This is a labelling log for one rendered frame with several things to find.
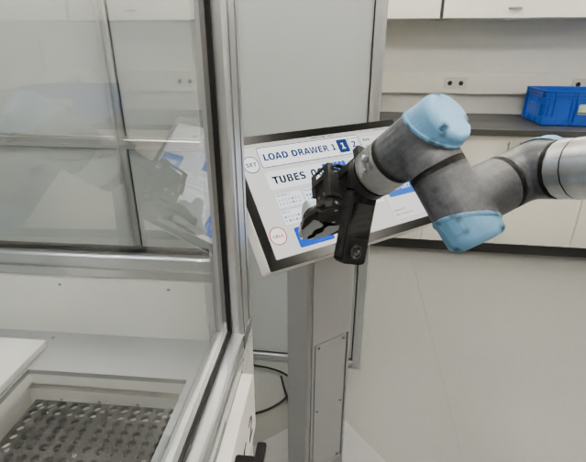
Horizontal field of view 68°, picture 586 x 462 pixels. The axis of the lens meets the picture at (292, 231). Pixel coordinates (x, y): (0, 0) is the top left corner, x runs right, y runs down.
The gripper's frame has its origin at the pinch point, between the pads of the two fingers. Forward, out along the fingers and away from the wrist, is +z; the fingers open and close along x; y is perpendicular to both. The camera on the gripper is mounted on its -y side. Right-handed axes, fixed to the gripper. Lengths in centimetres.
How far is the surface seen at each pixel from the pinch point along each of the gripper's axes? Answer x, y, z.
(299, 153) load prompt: -6.4, 27.1, 10.6
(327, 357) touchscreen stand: -33, -13, 46
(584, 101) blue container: -236, 149, 34
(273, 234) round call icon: 0.2, 5.8, 12.3
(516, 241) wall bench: -238, 80, 104
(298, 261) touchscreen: -5.5, 0.4, 12.3
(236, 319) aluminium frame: 14.6, -16.7, -2.5
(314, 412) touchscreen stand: -35, -28, 59
